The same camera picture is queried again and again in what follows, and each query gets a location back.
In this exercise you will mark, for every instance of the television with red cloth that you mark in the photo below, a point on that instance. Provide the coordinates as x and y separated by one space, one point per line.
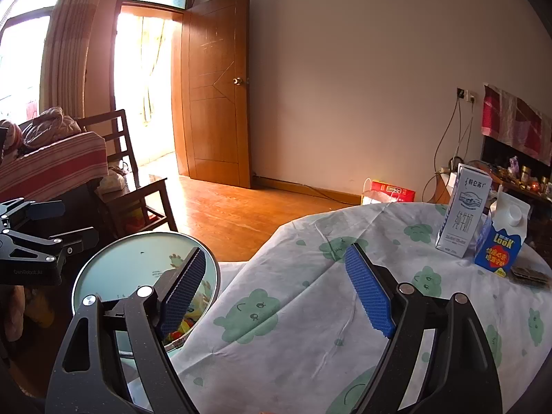
510 120

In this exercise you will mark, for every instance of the flat brown sachet packets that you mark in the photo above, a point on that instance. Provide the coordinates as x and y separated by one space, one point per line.
531 277

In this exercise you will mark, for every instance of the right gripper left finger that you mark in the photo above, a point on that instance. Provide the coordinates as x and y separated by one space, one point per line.
87 376

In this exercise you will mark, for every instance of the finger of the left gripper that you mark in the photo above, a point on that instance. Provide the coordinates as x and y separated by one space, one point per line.
16 212

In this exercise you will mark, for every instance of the red white paper bag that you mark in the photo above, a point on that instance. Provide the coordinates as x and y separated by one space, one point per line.
375 191

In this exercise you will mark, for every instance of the wooden TV cabinet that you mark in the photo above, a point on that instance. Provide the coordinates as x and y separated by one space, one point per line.
539 227

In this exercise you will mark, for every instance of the wooden chair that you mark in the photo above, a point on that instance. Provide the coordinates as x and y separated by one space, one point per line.
140 205

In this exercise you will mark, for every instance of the wooden door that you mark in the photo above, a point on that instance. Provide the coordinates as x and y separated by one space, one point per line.
211 76

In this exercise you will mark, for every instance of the yellow plastic wrapper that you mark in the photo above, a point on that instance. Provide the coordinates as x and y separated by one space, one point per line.
191 317

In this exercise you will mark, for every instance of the blue white Look carton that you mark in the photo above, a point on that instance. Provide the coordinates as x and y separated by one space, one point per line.
503 234

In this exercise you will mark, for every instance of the white green patterned tablecloth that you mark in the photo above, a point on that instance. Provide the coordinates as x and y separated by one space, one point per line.
289 334

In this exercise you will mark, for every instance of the white blue milk carton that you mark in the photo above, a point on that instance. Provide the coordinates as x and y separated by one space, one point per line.
468 199

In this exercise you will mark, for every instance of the light green trash bin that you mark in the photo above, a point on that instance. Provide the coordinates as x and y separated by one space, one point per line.
141 259

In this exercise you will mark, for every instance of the striped curtain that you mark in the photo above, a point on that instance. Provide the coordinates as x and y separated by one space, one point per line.
76 70

